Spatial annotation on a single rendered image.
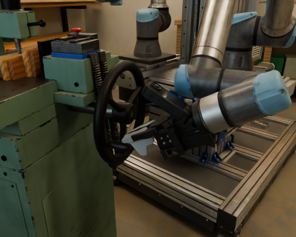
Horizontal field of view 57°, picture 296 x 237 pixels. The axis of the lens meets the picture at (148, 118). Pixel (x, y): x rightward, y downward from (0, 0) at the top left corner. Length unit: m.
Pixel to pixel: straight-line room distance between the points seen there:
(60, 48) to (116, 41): 3.87
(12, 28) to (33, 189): 0.44
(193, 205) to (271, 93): 1.00
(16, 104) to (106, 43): 4.09
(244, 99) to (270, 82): 0.05
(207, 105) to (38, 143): 0.45
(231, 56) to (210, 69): 0.57
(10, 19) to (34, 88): 0.23
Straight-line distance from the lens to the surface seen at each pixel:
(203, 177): 1.55
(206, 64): 0.64
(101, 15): 4.73
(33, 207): 0.83
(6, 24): 0.89
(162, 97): 0.55
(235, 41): 1.19
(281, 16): 1.05
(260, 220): 1.70
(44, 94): 0.76
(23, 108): 0.72
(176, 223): 1.57
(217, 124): 0.53
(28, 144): 0.75
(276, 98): 0.51
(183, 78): 0.63
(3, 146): 0.76
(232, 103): 0.51
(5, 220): 0.94
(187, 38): 1.43
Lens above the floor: 1.11
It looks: 24 degrees down
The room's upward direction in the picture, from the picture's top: straight up
